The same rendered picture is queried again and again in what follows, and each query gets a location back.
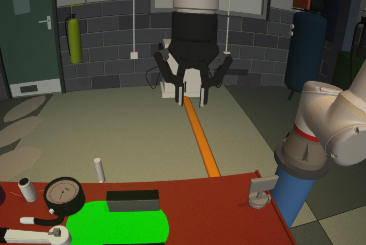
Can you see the green mat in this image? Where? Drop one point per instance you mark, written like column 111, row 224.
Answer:
column 118, row 228

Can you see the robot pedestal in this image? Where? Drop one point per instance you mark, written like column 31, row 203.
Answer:
column 293, row 196

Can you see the grey lock wing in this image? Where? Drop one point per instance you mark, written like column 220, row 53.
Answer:
column 261, row 191

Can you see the black dial gauge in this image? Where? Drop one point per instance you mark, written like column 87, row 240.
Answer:
column 63, row 193

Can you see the white socket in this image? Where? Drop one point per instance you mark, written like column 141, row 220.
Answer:
column 27, row 190

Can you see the dark blue tank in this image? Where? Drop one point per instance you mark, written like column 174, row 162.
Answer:
column 305, row 52

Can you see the red tool cabinet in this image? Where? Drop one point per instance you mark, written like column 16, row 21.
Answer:
column 207, row 214

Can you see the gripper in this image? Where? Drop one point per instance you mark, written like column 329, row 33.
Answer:
column 194, row 46

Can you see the window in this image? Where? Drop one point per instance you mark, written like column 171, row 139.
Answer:
column 244, row 7

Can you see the white floor machine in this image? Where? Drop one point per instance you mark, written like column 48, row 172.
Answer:
column 192, row 85

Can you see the dark grey box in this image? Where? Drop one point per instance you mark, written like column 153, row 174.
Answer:
column 132, row 202

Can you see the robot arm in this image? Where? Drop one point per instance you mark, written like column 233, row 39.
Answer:
column 339, row 128

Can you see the white conduit with switch box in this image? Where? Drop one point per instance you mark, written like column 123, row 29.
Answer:
column 134, row 55
column 228, row 30

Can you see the yellow-green fire extinguisher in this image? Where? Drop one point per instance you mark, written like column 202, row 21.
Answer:
column 75, row 43

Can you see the green door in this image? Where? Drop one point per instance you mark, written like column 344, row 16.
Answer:
column 27, row 46

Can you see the orange tube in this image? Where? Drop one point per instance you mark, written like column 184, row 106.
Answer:
column 201, row 141

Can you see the grey drawer catch peg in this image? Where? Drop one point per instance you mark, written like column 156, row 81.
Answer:
column 99, row 171

